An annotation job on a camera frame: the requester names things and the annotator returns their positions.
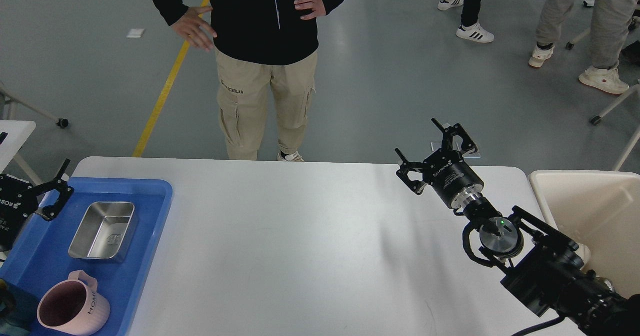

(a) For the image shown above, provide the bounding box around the person's right hand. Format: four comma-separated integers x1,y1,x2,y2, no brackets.
170,6,218,52

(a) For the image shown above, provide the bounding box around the blue plastic tray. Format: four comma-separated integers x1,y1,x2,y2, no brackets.
0,177,173,336

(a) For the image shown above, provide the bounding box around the person in grey trousers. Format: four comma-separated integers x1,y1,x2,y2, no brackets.
528,0,638,95

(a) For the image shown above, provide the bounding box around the person in black trousers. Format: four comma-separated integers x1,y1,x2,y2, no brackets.
438,0,494,44

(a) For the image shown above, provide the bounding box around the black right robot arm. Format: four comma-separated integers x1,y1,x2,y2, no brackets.
395,119,640,336

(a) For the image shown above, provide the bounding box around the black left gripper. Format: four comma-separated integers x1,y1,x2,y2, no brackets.
0,158,75,252

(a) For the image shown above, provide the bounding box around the white chair frame right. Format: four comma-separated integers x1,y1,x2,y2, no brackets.
589,79,640,172

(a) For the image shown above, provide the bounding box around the person in black sweater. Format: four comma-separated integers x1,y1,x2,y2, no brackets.
152,0,345,162

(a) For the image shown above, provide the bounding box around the pink ribbed mug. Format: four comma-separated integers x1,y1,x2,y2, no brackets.
36,270,111,336

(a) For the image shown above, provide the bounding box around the teal object at corner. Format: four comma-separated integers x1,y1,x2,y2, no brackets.
0,279,39,336

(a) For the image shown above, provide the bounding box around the white side table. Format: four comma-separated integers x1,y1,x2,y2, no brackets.
0,120,43,184

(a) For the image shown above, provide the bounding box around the person's left hand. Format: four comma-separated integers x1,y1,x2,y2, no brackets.
294,0,328,20

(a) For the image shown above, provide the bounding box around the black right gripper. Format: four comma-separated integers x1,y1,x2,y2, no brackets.
394,118,485,210

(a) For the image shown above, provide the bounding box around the stainless steel rectangular container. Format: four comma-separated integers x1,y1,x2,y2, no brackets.
67,201,138,263

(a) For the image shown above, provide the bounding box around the beige plastic bin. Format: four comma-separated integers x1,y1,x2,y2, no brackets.
529,170,640,298

